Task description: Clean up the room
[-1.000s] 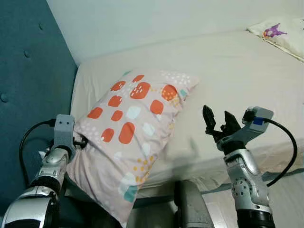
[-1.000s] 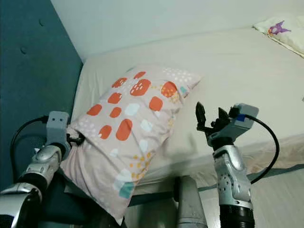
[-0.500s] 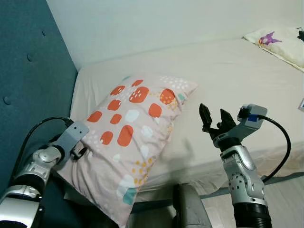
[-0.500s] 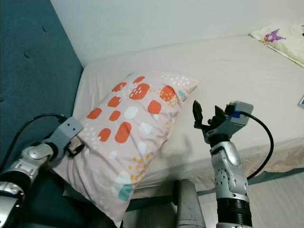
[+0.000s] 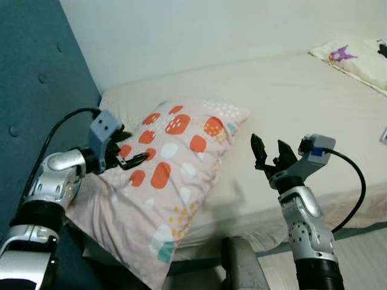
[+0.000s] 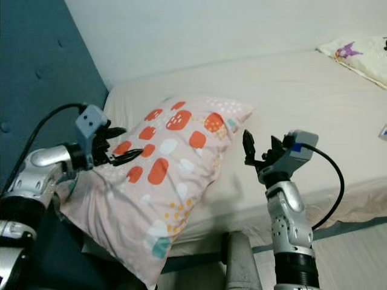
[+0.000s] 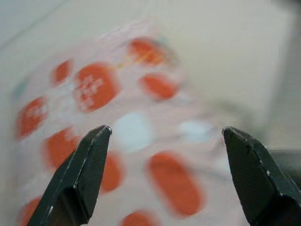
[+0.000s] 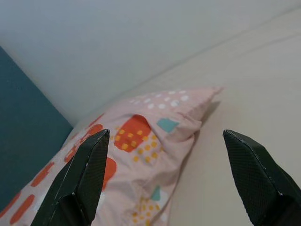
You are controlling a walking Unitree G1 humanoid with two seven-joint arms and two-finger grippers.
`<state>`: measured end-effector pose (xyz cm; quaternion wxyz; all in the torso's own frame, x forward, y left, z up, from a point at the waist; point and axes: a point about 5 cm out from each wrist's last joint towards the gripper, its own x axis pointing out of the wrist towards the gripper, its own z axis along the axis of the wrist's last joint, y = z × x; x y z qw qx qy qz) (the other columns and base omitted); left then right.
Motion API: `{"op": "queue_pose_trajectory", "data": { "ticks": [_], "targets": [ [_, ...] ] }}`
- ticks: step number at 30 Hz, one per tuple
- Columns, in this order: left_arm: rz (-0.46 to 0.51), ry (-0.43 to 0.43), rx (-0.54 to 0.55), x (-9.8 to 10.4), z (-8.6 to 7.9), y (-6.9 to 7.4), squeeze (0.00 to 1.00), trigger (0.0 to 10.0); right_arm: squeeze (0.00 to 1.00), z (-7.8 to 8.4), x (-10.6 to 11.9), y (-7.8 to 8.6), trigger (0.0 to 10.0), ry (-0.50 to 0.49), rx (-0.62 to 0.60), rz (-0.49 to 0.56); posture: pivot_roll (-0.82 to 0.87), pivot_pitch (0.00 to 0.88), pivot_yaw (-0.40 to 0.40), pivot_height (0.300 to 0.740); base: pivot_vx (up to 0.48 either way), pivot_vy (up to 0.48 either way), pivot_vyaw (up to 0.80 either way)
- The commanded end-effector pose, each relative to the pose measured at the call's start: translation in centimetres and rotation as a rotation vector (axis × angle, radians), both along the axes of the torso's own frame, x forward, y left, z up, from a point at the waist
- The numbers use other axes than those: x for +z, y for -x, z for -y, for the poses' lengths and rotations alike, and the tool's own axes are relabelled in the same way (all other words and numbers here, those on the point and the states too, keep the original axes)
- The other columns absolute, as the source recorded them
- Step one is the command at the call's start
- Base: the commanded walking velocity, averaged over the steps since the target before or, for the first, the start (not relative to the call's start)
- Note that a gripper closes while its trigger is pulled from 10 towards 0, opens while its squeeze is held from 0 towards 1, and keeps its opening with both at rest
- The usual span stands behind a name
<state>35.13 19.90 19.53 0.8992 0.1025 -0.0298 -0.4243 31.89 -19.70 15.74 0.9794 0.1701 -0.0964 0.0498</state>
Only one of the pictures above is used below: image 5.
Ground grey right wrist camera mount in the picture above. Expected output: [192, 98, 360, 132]
[284, 134, 337, 182]

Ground mattress with beige sheet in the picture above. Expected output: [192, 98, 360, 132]
[100, 53, 387, 254]

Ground grey robot right leg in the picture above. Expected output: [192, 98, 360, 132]
[221, 236, 271, 290]

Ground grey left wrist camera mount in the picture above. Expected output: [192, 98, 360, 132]
[89, 110, 122, 158]

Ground pink pillow with orange spots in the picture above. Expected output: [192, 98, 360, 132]
[65, 100, 252, 289]

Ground blue fabric headboard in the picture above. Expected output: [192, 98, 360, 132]
[0, 0, 102, 242]

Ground cream cartoon print blanket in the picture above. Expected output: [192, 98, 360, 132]
[308, 37, 387, 96]

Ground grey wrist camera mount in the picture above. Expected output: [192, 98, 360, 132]
[284, 134, 337, 182]
[89, 110, 122, 158]

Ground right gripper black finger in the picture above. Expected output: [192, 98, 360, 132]
[276, 139, 298, 170]
[250, 134, 268, 173]

